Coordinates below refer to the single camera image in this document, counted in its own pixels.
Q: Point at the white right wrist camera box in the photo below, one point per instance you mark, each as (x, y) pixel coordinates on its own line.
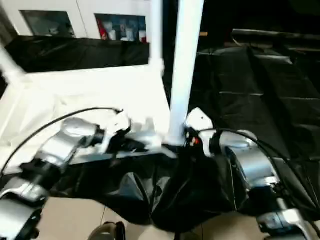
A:
(199, 120)

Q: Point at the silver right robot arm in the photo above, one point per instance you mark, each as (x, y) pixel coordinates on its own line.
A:
(250, 165)

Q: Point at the grey left robot leg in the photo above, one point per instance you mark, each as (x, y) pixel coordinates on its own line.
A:
(107, 232)

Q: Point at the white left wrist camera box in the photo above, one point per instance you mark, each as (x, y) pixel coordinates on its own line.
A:
(116, 127)

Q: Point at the black low cabinet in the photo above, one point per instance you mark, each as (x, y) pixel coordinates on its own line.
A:
(270, 15)

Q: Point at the black work mat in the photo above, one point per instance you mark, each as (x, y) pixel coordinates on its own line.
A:
(230, 165)

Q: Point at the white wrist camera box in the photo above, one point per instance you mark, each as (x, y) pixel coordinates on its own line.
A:
(199, 120)
(116, 127)

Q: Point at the white display cabinet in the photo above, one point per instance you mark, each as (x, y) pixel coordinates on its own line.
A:
(75, 10)

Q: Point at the red bottle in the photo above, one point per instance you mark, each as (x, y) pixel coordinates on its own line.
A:
(103, 31)

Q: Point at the white plastic table top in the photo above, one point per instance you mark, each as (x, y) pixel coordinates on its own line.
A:
(75, 90)

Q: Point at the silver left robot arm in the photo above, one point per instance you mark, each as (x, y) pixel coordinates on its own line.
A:
(50, 155)

